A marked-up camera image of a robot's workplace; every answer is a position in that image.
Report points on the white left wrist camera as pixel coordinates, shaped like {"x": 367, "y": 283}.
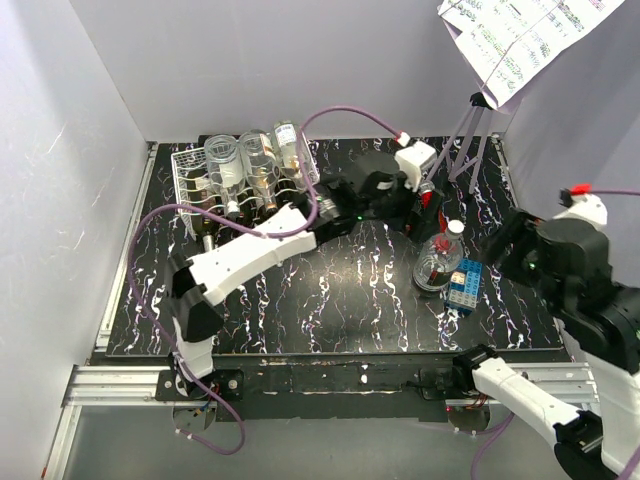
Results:
{"x": 413, "y": 159}

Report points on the purple tripod stand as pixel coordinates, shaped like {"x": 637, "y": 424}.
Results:
{"x": 477, "y": 118}

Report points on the red glitter tube bottle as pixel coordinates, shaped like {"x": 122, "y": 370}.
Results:
{"x": 426, "y": 190}

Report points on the clear round glass bottle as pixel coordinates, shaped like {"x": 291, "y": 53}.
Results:
{"x": 293, "y": 153}

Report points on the blue white toy bricks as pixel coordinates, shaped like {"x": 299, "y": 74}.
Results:
{"x": 464, "y": 287}

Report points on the white wire wine rack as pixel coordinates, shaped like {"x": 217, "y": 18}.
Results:
{"x": 192, "y": 158}

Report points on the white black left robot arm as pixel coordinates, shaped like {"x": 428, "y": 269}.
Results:
{"x": 378, "y": 186}

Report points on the clear bottle black cap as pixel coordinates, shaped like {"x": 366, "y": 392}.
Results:
{"x": 259, "y": 161}

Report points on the clear bottle white cap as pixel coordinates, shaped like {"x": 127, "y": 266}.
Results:
{"x": 226, "y": 172}

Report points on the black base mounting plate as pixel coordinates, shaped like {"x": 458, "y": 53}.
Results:
{"x": 329, "y": 386}

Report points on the dark green wine bottle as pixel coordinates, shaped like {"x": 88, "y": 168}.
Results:
{"x": 254, "y": 209}

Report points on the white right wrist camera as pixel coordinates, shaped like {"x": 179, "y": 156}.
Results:
{"x": 580, "y": 203}

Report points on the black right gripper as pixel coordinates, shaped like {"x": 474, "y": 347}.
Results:
{"x": 509, "y": 229}

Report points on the small bottle white cap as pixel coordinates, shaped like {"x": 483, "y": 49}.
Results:
{"x": 439, "y": 258}

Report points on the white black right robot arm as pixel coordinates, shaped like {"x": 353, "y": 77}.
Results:
{"x": 565, "y": 260}

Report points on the white printed paper sheets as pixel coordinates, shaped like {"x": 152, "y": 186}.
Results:
{"x": 508, "y": 43}

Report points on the olive green wine bottle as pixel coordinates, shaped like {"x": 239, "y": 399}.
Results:
{"x": 205, "y": 230}

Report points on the aluminium frame rail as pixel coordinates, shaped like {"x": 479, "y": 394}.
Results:
{"x": 352, "y": 295}

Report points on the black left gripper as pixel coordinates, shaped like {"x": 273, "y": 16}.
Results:
{"x": 426, "y": 223}

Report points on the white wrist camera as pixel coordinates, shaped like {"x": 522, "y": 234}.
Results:
{"x": 580, "y": 203}
{"x": 413, "y": 159}

